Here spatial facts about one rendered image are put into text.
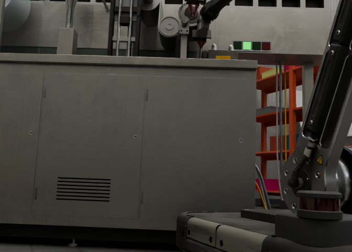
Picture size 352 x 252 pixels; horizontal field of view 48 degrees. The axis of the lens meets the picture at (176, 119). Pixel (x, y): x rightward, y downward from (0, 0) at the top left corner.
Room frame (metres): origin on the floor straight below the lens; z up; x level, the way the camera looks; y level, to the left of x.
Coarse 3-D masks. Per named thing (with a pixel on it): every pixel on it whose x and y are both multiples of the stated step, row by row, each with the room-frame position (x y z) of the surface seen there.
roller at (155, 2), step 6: (156, 0) 2.11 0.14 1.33; (144, 6) 2.11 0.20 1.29; (150, 6) 2.11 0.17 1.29; (156, 6) 2.11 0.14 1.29; (144, 12) 2.14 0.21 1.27; (150, 12) 2.14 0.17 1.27; (156, 12) 2.17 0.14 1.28; (144, 18) 2.24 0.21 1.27; (150, 18) 2.22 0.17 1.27; (156, 18) 2.25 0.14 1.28; (144, 24) 2.35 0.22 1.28; (150, 24) 2.31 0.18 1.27; (156, 24) 2.33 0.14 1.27
